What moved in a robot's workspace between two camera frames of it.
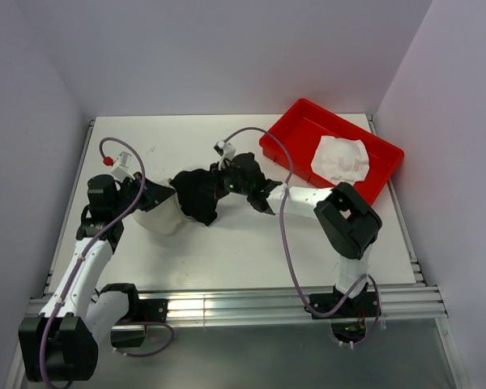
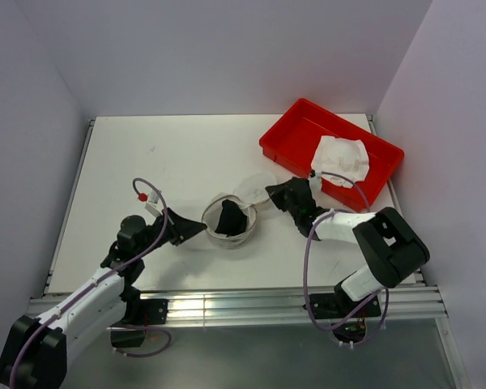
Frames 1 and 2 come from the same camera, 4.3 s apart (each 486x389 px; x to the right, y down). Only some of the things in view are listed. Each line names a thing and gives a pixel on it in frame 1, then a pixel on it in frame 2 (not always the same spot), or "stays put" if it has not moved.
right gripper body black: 224,181 → 279,196
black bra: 198,191 → 232,220
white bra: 341,160 stays put
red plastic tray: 303,128 stays put
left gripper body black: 131,190 → 151,232
